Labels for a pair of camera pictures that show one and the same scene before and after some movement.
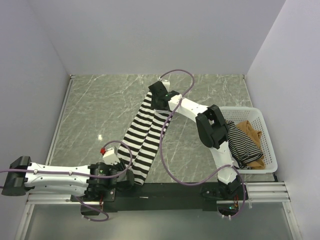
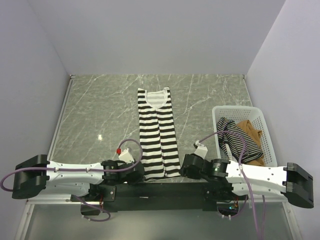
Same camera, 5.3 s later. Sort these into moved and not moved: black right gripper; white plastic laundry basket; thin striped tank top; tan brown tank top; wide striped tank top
Moved: wide striped tank top; black right gripper
Not moved: white plastic laundry basket; thin striped tank top; tan brown tank top
